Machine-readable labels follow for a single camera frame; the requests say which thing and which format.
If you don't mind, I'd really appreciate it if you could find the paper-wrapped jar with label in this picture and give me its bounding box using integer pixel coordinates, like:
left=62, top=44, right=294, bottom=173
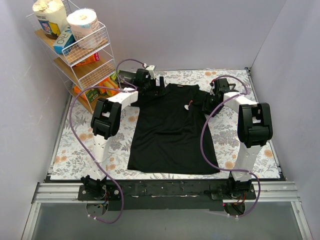
left=32, top=0, right=67, bottom=40

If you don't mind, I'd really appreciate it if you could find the black box on table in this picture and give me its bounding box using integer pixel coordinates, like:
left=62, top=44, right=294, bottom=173
left=118, top=70, right=136, bottom=84

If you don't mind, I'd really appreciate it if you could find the green box bottom shelf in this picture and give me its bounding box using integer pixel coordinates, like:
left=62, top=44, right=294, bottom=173
left=84, top=88, right=99, bottom=103

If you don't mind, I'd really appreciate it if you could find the black t-shirt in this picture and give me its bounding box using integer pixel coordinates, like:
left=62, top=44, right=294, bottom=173
left=127, top=83, right=219, bottom=175

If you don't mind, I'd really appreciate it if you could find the wrapped toilet paper roll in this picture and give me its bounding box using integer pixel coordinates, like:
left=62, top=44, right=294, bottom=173
left=66, top=8, right=101, bottom=49

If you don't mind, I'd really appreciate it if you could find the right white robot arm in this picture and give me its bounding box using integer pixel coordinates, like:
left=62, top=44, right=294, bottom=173
left=202, top=75, right=273, bottom=200

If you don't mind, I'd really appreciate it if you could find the orange box bottom left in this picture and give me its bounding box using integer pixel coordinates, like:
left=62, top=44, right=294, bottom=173
left=73, top=85, right=83, bottom=95

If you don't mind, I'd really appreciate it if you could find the blue and white box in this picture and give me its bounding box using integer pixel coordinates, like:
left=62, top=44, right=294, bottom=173
left=53, top=24, right=76, bottom=55

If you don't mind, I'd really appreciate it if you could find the aluminium frame rail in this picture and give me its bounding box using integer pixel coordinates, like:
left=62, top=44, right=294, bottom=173
left=21, top=181, right=312, bottom=240

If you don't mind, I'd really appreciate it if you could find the yellow orange box bottom shelf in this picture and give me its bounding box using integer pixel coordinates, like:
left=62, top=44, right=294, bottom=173
left=97, top=77, right=119, bottom=97

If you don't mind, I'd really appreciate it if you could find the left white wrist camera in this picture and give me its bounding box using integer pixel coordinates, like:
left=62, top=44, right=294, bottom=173
left=145, top=65, right=156, bottom=80

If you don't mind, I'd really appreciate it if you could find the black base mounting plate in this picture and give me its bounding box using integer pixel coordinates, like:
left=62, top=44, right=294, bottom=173
left=77, top=178, right=258, bottom=211

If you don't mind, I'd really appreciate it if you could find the orange snack box middle shelf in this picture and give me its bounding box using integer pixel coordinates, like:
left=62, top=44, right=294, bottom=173
left=75, top=52, right=100, bottom=67

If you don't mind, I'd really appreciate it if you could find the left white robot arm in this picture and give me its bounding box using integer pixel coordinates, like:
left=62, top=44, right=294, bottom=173
left=81, top=65, right=165, bottom=200

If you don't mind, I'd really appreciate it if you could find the white wire shelf rack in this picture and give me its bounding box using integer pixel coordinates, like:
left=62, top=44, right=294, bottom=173
left=27, top=0, right=116, bottom=113

